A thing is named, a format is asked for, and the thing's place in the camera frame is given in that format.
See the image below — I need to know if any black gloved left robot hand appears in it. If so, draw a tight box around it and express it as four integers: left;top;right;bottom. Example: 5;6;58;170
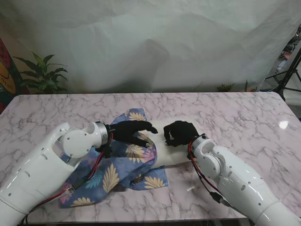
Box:
106;120;159;147

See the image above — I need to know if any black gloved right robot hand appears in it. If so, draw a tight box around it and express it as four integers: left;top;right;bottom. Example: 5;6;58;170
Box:
163;120;201;148

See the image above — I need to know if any white pillow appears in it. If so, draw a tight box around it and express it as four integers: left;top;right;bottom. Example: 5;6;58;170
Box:
143;119;201;167

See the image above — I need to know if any purple floral pillowcase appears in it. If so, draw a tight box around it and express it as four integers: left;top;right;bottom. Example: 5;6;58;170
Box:
57;108;170;210

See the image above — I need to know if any small green plant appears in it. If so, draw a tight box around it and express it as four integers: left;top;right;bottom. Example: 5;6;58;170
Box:
215;83;235;93

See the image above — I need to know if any small orange pot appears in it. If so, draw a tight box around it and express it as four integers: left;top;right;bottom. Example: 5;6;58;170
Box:
245;79;259;93

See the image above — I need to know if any white backdrop sheet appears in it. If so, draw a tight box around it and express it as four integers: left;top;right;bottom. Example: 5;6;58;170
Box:
0;0;301;95

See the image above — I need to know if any large green leafy plant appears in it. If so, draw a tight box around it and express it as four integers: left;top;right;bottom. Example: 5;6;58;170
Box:
13;51;69;94

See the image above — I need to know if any black tripod stand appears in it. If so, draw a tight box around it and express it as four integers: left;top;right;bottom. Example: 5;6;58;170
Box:
265;40;301;102

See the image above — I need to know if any colourful painted board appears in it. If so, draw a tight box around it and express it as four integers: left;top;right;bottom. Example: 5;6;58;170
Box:
0;37;24;114

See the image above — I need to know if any red black right arm cable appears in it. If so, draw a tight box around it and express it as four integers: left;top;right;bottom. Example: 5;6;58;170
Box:
187;141;245;211

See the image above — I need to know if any red black arm cable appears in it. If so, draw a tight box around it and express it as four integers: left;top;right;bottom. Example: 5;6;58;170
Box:
23;133;115;224
187;141;245;211

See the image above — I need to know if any red black left arm cable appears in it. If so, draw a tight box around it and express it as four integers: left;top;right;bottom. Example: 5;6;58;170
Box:
23;133;115;224

